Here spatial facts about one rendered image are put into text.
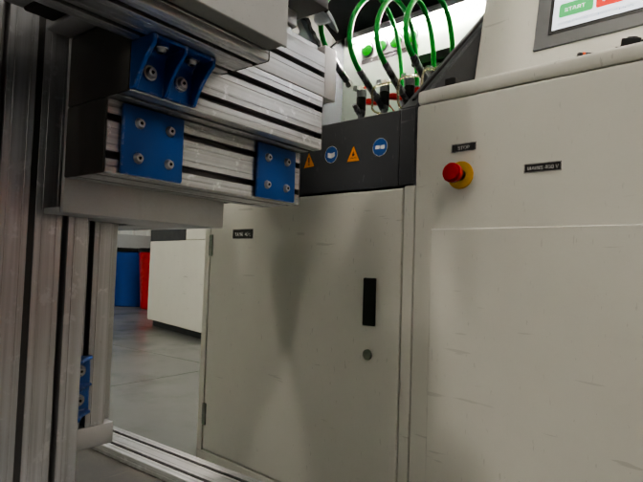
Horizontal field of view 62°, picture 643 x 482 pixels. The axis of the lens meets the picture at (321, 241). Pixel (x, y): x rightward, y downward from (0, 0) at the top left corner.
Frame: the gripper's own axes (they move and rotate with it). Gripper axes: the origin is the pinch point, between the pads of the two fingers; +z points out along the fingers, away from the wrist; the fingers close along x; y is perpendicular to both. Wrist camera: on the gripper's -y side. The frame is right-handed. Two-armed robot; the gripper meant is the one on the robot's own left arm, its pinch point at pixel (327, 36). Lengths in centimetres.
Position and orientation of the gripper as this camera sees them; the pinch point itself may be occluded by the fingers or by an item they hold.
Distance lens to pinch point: 149.5
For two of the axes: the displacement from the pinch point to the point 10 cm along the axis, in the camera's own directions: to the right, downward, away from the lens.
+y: -5.3, 6.3, -5.7
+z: 6.3, 7.4, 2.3
